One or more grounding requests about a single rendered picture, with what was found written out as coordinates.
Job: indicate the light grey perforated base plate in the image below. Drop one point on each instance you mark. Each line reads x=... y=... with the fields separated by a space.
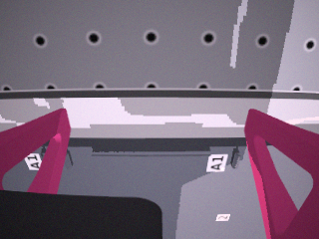
x=184 y=44

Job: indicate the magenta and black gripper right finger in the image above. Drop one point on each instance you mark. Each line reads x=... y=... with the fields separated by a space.
x=277 y=207

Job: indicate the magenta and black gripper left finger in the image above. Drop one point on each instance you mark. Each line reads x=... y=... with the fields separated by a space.
x=20 y=141

